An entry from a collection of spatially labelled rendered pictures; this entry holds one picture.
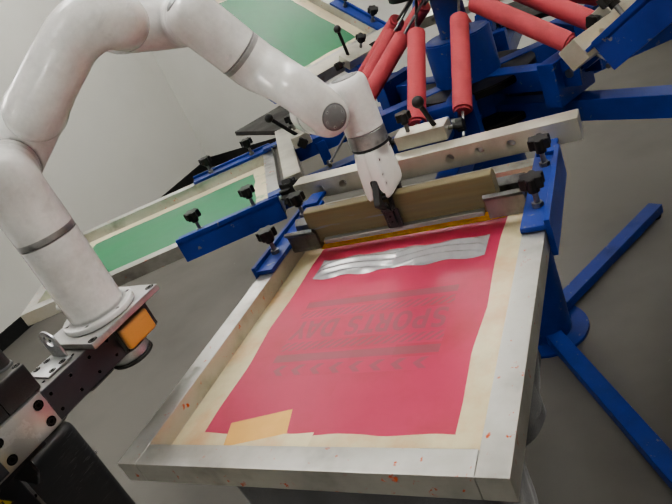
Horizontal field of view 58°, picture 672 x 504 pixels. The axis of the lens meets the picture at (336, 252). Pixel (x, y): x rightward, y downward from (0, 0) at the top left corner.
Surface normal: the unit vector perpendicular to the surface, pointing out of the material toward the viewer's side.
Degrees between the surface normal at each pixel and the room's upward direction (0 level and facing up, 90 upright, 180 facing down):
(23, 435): 90
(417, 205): 90
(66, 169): 90
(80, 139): 90
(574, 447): 0
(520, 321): 0
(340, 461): 0
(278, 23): 32
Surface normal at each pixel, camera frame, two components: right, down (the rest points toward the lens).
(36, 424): 0.82, -0.09
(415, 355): -0.38, -0.83
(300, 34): -0.01, -0.62
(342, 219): -0.34, 0.55
